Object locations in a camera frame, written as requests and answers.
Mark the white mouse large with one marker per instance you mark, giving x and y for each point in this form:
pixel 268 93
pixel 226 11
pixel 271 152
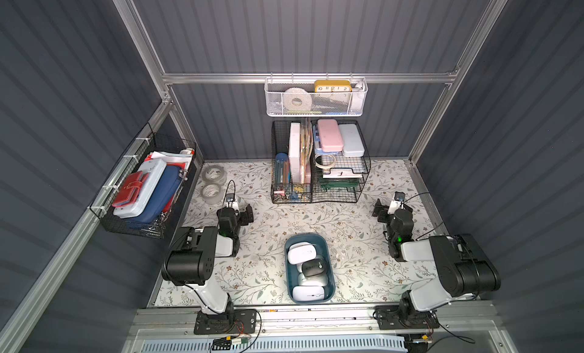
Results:
pixel 300 253

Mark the black wire side basket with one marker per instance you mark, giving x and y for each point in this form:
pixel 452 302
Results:
pixel 152 145

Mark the clear tape roll near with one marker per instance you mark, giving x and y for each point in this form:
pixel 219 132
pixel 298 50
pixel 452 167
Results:
pixel 212 194

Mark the white tape roll in basket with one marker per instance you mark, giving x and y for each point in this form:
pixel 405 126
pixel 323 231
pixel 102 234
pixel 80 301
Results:
pixel 297 100

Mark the navy blue pouch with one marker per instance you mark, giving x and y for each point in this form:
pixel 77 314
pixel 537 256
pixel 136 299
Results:
pixel 163 193

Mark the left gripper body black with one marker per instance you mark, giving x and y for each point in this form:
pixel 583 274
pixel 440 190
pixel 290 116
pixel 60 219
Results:
pixel 244 216

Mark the yellow clock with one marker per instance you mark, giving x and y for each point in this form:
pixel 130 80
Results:
pixel 332 86

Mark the white mesh hanging basket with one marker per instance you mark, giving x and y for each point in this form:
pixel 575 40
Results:
pixel 324 104

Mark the black Lecoo mouse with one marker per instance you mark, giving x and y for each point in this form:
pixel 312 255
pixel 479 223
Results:
pixel 314 267

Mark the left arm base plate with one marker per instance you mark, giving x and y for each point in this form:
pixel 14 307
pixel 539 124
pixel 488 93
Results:
pixel 231 323

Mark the silver mouse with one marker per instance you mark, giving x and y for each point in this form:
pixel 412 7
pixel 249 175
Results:
pixel 320 280

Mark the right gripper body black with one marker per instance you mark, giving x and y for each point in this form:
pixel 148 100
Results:
pixel 381 211

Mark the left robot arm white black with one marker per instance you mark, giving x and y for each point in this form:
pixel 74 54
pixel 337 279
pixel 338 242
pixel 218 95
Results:
pixel 190 264

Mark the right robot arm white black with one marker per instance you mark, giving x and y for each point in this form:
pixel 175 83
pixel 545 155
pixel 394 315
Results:
pixel 463 269

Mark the pink pencil case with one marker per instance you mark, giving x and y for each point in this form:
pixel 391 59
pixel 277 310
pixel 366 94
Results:
pixel 330 136

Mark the clear tape roll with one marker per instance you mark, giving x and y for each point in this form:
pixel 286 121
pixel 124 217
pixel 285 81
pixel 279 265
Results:
pixel 212 194
pixel 214 174

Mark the white plastic case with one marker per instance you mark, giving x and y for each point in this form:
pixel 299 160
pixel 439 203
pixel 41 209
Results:
pixel 155 168

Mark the teal plastic storage box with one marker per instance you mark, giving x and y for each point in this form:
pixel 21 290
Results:
pixel 292 271

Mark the black wire desk organizer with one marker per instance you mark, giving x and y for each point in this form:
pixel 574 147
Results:
pixel 326 177

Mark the light blue pencil case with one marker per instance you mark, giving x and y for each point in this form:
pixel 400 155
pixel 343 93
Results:
pixel 353 144

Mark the clear tape roll far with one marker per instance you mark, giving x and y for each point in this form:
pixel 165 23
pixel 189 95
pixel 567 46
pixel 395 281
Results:
pixel 214 174

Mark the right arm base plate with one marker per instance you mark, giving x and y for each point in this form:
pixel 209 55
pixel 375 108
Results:
pixel 395 318

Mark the red wallet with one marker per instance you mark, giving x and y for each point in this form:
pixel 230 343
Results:
pixel 129 191

